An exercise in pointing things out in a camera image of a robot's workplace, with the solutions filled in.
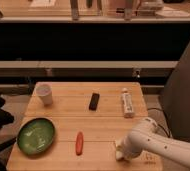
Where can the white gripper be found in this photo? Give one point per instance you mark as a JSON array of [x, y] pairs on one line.
[[119, 154]]

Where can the black rectangular block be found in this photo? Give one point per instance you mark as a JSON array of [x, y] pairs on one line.
[[94, 101]]

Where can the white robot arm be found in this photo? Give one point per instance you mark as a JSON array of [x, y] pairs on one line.
[[143, 136]]

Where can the orange carrot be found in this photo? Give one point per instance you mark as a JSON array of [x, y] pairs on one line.
[[79, 143]]

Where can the white tube bottle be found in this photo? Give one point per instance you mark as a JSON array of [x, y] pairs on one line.
[[127, 104]]

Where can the green bowl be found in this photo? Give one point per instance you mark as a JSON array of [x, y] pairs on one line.
[[36, 136]]

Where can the wooden table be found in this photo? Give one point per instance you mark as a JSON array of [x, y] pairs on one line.
[[70, 114]]

